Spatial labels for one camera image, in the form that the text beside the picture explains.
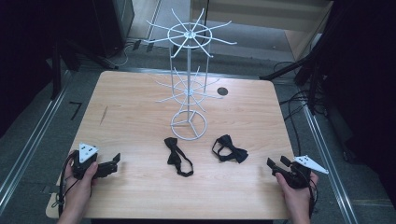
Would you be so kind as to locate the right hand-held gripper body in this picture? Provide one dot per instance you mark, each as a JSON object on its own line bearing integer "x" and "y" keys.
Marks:
{"x": 299, "y": 179}

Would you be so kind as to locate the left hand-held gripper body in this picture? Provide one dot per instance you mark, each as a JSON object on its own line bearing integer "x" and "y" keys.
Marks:
{"x": 84, "y": 168}

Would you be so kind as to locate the black bow tie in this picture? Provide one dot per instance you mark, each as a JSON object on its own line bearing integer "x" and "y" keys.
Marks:
{"x": 238, "y": 154}
{"x": 173, "y": 154}

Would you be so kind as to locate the person's right hand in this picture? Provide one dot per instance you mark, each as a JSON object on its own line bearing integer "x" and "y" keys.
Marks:
{"x": 297, "y": 199}

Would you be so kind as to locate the person's left hand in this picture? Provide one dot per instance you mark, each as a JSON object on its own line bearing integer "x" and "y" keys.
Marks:
{"x": 77, "y": 193}

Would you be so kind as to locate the grey tape piece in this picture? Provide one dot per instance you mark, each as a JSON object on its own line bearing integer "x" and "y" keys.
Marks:
{"x": 49, "y": 189}

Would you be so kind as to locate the black round table grommet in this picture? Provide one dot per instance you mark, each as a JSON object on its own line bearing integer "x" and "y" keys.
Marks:
{"x": 222, "y": 91}

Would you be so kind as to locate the black metal stand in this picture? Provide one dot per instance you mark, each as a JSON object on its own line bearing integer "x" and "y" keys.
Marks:
{"x": 56, "y": 71}
{"x": 311, "y": 62}

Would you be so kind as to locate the black power adapter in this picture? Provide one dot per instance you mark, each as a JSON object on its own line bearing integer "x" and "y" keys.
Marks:
{"x": 136, "y": 45}
{"x": 150, "y": 46}

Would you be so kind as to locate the black cabinet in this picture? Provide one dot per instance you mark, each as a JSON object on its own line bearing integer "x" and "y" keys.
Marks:
{"x": 115, "y": 25}

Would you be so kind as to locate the light wooden board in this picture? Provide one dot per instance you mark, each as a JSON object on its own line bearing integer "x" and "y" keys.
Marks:
{"x": 264, "y": 14}

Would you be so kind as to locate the metal floor rail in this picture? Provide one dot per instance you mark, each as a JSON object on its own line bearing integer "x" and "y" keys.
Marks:
{"x": 34, "y": 143}
{"x": 327, "y": 161}

